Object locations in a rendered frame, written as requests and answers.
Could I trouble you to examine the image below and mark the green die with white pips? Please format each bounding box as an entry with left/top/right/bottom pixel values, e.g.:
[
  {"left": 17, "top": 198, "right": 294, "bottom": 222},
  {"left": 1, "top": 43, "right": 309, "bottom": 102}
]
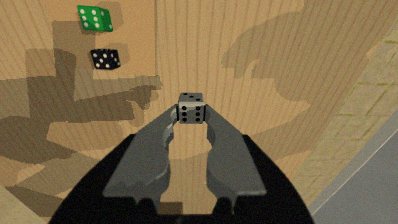
[{"left": 77, "top": 5, "right": 113, "bottom": 32}]

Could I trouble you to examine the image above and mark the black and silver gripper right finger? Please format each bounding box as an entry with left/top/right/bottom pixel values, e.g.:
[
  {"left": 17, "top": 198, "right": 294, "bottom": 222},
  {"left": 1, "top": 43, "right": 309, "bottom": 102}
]
[{"left": 203, "top": 104, "right": 315, "bottom": 224}]

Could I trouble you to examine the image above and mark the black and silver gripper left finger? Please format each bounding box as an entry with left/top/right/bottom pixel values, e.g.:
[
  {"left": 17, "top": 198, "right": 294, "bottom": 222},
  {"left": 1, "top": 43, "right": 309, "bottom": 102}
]
[{"left": 48, "top": 104, "right": 179, "bottom": 224}]

